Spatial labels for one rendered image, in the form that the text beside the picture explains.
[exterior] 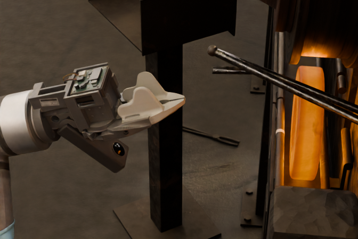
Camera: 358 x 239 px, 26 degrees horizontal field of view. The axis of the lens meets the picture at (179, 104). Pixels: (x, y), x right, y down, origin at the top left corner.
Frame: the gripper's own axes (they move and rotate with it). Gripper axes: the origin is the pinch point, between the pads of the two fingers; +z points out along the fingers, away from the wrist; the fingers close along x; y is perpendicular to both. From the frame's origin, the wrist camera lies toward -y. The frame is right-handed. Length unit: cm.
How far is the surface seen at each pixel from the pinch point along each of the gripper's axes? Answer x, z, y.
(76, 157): 70, -57, -60
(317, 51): -15.9, 22.3, 14.7
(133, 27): 42.9, -17.7, -9.9
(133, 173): 65, -42, -65
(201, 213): 51, -23, -71
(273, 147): -2.3, 11.6, -8.5
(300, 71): 1.2, 17.7, 1.0
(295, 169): -8.0, 14.8, -8.1
